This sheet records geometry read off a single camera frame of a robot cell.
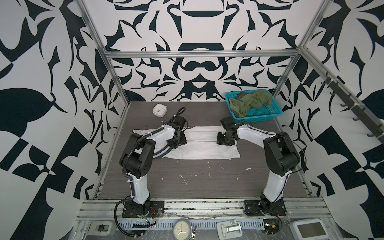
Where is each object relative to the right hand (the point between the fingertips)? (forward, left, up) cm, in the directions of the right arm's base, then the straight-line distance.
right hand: (220, 140), depth 96 cm
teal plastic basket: (+26, -37, -4) cm, 45 cm away
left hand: (-1, +24, +2) cm, 24 cm away
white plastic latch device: (-45, +2, 0) cm, 45 cm away
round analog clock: (-45, +22, +2) cm, 50 cm away
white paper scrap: (-17, -14, -3) cm, 22 cm away
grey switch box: (-45, +57, +5) cm, 72 cm away
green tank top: (+31, -29, +5) cm, 43 cm away
